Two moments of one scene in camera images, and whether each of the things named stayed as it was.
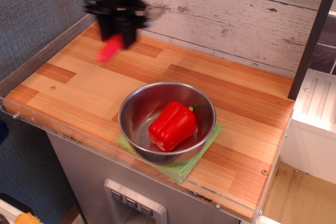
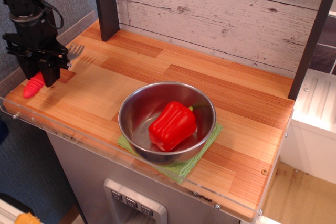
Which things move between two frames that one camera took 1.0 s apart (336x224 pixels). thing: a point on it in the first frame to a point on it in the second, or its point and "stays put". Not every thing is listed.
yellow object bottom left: (27, 218) stays put
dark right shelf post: (317, 22) stays put
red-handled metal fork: (110, 48) to (38, 82)
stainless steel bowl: (141, 104) stays put
